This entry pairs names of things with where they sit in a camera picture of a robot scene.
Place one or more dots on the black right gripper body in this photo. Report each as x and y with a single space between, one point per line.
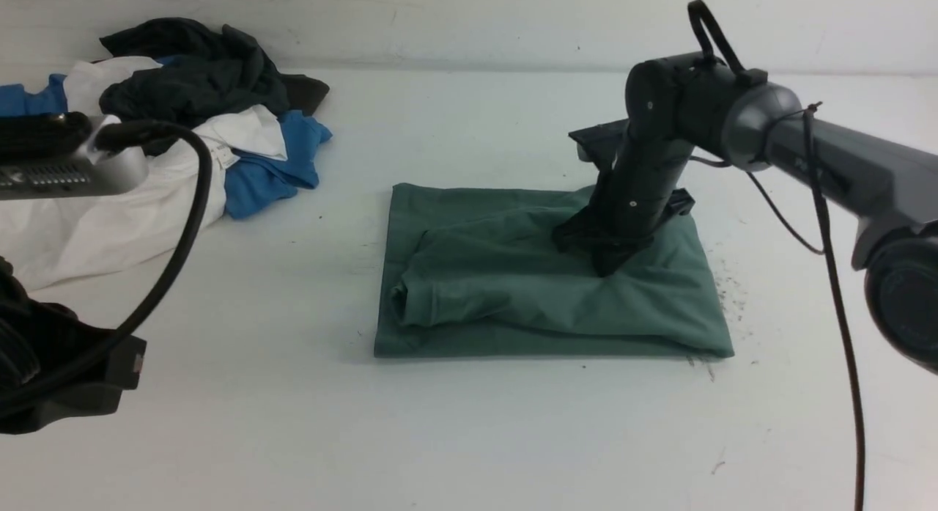
631 201

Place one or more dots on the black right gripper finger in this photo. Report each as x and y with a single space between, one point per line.
607 259

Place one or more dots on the green long-sleeve shirt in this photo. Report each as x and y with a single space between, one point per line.
472 273

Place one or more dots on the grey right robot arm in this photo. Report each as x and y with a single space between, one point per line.
709 100

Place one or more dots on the white garment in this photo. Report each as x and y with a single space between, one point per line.
52 240

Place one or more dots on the blue garment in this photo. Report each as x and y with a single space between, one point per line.
271 170

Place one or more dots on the dark grey garment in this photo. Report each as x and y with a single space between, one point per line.
201 74

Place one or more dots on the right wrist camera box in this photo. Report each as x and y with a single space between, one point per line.
599 144

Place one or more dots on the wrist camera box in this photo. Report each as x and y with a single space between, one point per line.
599 144
68 155

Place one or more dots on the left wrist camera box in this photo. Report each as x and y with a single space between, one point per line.
68 155

